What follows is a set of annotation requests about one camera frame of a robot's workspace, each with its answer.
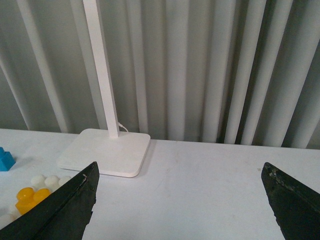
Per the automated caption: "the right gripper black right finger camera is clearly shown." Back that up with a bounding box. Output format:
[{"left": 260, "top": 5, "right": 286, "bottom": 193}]
[{"left": 261, "top": 162, "right": 320, "bottom": 240}]

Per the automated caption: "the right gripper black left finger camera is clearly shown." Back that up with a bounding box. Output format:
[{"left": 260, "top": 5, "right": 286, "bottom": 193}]
[{"left": 0, "top": 161, "right": 100, "bottom": 240}]

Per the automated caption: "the yellow two-stud block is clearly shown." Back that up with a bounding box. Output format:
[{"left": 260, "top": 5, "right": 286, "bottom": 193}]
[{"left": 15, "top": 187, "right": 51, "bottom": 215}]

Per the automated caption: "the blue three-stud block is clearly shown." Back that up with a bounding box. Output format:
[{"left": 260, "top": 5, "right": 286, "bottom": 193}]
[{"left": 0, "top": 147, "right": 16, "bottom": 172}]

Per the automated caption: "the white pleated curtain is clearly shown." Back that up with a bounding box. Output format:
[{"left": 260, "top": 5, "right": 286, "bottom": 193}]
[{"left": 0, "top": 0, "right": 320, "bottom": 149}]

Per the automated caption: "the white studded base plate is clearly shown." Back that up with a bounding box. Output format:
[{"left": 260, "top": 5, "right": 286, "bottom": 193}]
[{"left": 0, "top": 174, "right": 71, "bottom": 229}]

